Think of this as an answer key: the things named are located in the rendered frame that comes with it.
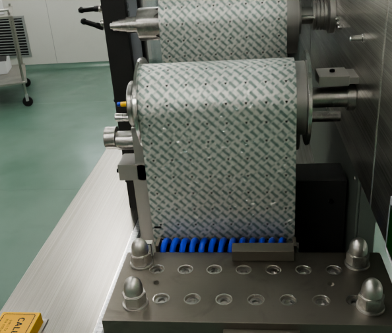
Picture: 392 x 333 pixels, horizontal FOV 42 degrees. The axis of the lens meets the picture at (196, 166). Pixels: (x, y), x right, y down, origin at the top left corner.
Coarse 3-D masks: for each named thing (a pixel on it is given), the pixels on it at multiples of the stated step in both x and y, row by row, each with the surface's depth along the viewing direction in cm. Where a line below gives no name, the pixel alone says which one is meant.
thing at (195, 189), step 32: (160, 160) 79; (192, 160) 79; (224, 160) 78; (256, 160) 78; (288, 160) 77; (160, 192) 82; (192, 192) 81; (224, 192) 81; (256, 192) 80; (288, 192) 80; (160, 224) 84; (192, 224) 84; (224, 224) 83; (256, 224) 83; (288, 224) 82
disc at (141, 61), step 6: (138, 60) 78; (144, 60) 81; (138, 66) 77; (138, 72) 77; (138, 78) 77; (138, 114) 76; (138, 120) 76; (138, 126) 76; (138, 132) 77; (138, 138) 78
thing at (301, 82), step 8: (296, 64) 76; (304, 64) 76; (296, 72) 75; (304, 72) 74; (296, 80) 74; (304, 80) 74; (296, 88) 74; (304, 88) 74; (304, 96) 74; (304, 104) 74; (304, 112) 74; (296, 120) 75; (304, 120) 75; (296, 128) 76; (304, 128) 76
